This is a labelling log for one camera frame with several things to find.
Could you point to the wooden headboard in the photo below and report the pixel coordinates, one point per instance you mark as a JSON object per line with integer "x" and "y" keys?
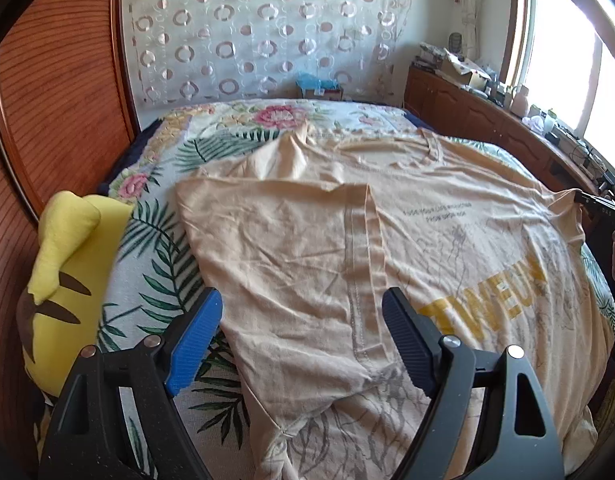
{"x": 62, "y": 85}

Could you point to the floral leaf bed sheet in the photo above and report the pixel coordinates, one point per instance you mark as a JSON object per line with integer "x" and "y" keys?
{"x": 152, "y": 240}

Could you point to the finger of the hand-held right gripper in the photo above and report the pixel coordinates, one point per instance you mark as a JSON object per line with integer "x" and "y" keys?
{"x": 585, "y": 197}

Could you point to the sheer window curtain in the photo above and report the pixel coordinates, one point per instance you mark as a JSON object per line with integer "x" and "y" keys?
{"x": 471, "y": 5}

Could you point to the window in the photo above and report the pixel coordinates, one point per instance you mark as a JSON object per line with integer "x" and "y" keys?
{"x": 562, "y": 50}

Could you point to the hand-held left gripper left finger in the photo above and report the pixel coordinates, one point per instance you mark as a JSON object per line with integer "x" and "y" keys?
{"x": 195, "y": 347}

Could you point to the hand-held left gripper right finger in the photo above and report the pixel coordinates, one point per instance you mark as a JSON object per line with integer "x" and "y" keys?
{"x": 406, "y": 347}

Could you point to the wooden side cabinet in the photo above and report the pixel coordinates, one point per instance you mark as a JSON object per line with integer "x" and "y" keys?
{"x": 462, "y": 110}

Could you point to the blue plastic bag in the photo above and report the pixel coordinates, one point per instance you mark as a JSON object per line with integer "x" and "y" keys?
{"x": 315, "y": 82}

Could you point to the navy blue mattress cover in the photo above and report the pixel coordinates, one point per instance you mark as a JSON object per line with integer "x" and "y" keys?
{"x": 122, "y": 160}

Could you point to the yellow plush toy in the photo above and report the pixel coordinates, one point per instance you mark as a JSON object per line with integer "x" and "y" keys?
{"x": 62, "y": 270}

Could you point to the white circle pattern curtain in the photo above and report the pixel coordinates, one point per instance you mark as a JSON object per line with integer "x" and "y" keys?
{"x": 237, "y": 25}

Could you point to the open cardboard box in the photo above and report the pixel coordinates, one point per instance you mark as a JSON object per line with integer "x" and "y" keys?
{"x": 462, "y": 70}

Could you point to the beige printed t-shirt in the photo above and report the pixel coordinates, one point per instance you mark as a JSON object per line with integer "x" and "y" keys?
{"x": 287, "y": 240}

